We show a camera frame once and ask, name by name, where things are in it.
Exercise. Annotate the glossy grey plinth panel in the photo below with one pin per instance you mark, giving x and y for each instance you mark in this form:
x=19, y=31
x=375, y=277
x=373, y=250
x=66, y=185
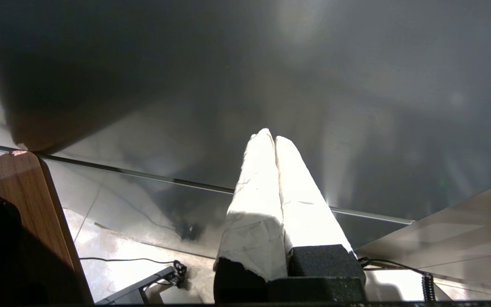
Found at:
x=134, y=204

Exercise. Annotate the brown wooden board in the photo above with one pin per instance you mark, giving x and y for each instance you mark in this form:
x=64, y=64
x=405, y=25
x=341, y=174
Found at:
x=36, y=192

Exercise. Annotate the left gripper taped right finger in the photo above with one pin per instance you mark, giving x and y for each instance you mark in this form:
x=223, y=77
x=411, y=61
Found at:
x=309, y=230

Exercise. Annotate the thin metal trim strip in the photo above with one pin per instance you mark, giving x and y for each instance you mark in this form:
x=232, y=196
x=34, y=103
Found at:
x=143, y=174

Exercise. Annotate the black metal stand leg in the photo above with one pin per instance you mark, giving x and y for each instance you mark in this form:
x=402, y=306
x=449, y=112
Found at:
x=143, y=288

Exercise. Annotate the glossy dark cabinet front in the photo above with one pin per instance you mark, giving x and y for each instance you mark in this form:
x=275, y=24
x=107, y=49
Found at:
x=356, y=85

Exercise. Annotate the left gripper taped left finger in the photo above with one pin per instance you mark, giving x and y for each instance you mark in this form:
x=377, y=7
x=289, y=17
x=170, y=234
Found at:
x=254, y=221

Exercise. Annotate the grey-beige flat panel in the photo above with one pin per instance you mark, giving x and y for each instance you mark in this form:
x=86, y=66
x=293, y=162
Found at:
x=463, y=234

